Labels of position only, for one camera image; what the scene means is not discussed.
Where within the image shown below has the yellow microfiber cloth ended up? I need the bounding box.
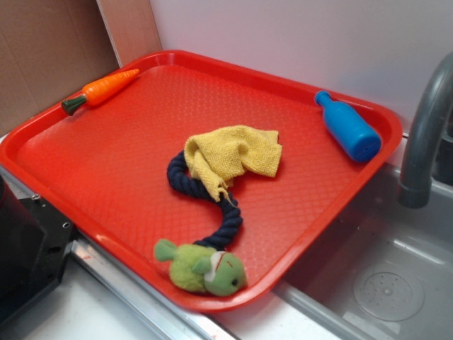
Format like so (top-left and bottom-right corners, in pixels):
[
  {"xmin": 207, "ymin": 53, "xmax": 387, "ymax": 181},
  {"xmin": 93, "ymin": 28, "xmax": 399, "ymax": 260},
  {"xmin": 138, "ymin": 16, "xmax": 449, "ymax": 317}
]
[{"xmin": 183, "ymin": 125, "xmax": 282, "ymax": 203}]

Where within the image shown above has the grey sink faucet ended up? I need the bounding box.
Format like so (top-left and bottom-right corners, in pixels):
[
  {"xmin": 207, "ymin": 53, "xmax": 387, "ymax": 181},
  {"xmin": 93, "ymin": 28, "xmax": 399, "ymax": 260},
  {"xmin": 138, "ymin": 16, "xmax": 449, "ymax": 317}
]
[{"xmin": 397, "ymin": 53, "xmax": 452, "ymax": 208}]

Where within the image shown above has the grey plastic sink basin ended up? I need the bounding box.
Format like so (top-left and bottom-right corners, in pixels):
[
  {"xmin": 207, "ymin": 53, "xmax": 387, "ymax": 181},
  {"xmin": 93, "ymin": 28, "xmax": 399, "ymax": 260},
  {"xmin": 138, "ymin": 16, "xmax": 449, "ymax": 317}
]
[{"xmin": 275, "ymin": 166, "xmax": 452, "ymax": 339}]

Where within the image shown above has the red plastic tray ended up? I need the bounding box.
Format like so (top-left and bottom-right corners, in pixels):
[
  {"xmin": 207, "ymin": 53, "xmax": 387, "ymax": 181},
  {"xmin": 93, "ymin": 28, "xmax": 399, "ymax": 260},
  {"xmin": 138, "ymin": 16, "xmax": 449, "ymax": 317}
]
[{"xmin": 1, "ymin": 51, "xmax": 402, "ymax": 312}]

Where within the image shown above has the blue plastic bottle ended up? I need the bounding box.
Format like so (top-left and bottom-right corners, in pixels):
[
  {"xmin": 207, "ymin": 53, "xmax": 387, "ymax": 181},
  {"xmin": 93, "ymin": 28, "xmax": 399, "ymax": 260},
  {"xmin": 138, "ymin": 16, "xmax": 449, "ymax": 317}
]
[{"xmin": 314, "ymin": 91, "xmax": 382, "ymax": 162}]

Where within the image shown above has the green plush rope toy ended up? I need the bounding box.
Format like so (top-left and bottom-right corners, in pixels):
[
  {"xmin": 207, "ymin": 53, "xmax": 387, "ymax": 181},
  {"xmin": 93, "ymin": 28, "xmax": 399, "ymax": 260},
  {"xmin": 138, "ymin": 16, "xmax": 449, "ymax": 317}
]
[{"xmin": 154, "ymin": 152, "xmax": 248, "ymax": 298}]

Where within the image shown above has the brown cardboard panel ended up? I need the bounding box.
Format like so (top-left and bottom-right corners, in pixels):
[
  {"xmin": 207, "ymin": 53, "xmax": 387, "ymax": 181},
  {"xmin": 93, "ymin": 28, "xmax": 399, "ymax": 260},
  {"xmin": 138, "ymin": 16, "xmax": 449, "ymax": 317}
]
[{"xmin": 1, "ymin": 1, "xmax": 118, "ymax": 135}]

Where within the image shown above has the orange toy carrot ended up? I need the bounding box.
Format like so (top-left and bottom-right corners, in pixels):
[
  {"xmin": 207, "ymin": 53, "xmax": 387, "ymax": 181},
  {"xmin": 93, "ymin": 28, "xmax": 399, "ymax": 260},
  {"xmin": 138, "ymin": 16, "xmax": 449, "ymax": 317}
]
[{"xmin": 61, "ymin": 69, "xmax": 141, "ymax": 115}]

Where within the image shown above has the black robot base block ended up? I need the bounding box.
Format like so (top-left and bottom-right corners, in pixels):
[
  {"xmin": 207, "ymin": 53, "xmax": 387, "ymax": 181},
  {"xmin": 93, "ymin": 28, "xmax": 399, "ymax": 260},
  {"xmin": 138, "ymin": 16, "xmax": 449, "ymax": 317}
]
[{"xmin": 1, "ymin": 178, "xmax": 75, "ymax": 327}]

